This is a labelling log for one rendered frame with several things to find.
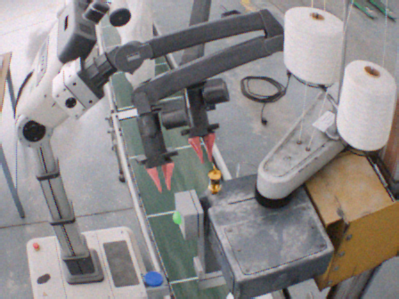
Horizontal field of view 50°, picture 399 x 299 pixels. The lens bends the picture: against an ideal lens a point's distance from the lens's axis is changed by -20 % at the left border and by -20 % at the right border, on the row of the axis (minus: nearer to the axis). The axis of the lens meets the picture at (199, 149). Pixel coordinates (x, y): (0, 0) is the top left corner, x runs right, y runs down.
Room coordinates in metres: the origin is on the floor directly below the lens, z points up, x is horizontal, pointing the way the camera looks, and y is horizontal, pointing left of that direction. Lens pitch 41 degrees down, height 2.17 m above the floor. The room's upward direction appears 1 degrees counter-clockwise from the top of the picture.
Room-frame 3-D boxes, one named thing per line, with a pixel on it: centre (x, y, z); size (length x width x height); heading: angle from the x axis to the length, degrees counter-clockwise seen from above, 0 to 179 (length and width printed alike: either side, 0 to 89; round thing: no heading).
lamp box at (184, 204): (0.79, 0.02, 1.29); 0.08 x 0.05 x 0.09; 15
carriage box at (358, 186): (0.84, -0.47, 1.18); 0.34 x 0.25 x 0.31; 105
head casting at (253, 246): (0.72, -0.15, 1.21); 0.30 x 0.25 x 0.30; 15
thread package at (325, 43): (1.03, -0.29, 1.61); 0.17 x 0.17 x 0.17
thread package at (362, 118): (0.78, -0.36, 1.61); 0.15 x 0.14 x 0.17; 15
